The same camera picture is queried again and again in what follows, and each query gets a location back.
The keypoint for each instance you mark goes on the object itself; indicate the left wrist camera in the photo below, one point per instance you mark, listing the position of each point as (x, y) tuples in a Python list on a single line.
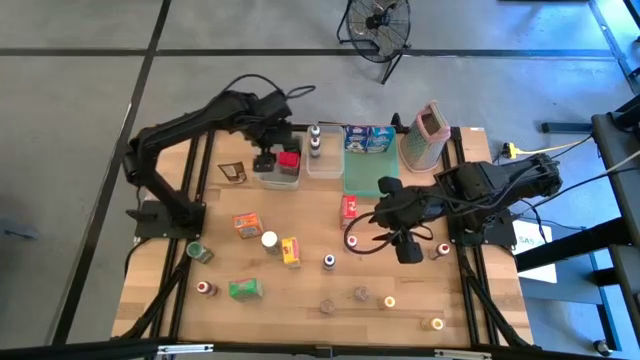
[(265, 163)]

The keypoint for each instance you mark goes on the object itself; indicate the yellow cap food colouring bottle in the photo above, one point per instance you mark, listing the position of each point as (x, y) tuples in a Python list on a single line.
[(433, 324), (387, 302)]

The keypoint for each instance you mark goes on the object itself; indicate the black floor fan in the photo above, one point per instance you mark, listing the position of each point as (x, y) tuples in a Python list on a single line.
[(374, 21)]

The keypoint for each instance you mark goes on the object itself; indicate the red cap food colouring bottle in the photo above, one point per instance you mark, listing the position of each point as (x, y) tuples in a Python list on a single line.
[(351, 242), (206, 288), (440, 250)]

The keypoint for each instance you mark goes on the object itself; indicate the light blue Rice Krispies box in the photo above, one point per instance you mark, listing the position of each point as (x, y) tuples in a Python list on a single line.
[(381, 139)]

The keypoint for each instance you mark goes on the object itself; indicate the white paper sheet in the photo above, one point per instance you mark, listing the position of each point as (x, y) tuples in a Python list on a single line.
[(542, 235)]

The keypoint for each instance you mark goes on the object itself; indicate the teal plastic tray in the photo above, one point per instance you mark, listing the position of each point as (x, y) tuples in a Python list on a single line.
[(370, 175)]

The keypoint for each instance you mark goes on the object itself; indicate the purple cap food colouring bottle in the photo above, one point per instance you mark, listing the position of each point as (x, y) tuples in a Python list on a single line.
[(315, 146)]

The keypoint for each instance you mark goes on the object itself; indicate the cork lid saffron glass jar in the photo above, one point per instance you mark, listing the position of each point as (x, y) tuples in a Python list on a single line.
[(361, 293), (327, 306)]

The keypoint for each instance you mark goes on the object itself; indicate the black castor wheel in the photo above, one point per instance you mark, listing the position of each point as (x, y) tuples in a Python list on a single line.
[(602, 346)]

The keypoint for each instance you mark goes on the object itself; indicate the yellow Corn Pops box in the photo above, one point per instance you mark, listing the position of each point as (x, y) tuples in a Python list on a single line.
[(291, 251)]

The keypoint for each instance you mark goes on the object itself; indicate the small grey table-level camera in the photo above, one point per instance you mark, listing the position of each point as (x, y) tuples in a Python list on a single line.
[(324, 351)]

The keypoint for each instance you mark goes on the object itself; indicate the blue cap food colouring bottle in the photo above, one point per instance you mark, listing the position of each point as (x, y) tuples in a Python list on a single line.
[(328, 261)]

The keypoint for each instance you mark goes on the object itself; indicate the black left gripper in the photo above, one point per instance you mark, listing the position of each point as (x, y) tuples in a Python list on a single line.
[(272, 131)]

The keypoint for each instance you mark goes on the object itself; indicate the green lid spice jar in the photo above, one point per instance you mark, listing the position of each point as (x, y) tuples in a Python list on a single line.
[(199, 252)]

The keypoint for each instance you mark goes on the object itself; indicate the green Apple Jacks box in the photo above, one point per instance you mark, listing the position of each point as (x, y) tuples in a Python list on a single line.
[(245, 289)]

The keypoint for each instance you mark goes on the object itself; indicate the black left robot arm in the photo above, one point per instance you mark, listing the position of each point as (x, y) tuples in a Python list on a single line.
[(165, 130)]

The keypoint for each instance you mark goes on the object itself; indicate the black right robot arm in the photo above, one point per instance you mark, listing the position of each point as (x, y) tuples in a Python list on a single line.
[(500, 185)]

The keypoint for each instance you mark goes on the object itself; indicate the orange Frosted Mini Wheats box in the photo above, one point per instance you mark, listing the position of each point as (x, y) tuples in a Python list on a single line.
[(247, 225)]

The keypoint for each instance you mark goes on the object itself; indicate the small clear plastic bin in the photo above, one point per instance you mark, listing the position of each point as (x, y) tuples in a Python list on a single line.
[(327, 162)]

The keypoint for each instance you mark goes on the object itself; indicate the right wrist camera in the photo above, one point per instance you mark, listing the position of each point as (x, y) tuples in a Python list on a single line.
[(409, 252)]

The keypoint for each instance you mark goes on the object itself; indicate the silver metal bracket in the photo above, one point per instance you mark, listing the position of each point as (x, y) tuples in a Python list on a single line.
[(462, 354), (185, 348)]

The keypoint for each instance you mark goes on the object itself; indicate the green cap food colouring bottle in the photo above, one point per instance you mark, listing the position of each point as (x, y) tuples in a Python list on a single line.
[(315, 131)]

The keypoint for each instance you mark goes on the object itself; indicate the dark blue Frosted Flakes box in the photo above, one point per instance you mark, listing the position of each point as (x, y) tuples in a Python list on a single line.
[(356, 139)]

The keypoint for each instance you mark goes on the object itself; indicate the red lid sprinkles jar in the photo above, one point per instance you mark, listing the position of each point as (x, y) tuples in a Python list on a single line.
[(288, 163)]

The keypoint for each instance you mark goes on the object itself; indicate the red Froot Loops box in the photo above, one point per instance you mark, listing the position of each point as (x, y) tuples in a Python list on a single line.
[(348, 211)]

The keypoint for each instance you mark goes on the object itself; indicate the white lid bagel seasoning jar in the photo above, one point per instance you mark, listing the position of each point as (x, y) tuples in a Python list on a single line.
[(270, 241)]

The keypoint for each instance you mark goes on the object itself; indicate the black aluminium table frame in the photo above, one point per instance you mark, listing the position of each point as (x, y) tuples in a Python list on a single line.
[(75, 351)]

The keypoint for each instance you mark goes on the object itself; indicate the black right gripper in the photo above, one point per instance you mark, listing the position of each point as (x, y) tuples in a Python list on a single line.
[(407, 212)]

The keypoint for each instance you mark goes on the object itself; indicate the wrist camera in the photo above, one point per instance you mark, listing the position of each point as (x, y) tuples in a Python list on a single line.
[(409, 252), (265, 163)]

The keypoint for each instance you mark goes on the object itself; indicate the black side table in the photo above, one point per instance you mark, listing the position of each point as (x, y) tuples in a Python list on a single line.
[(607, 145)]

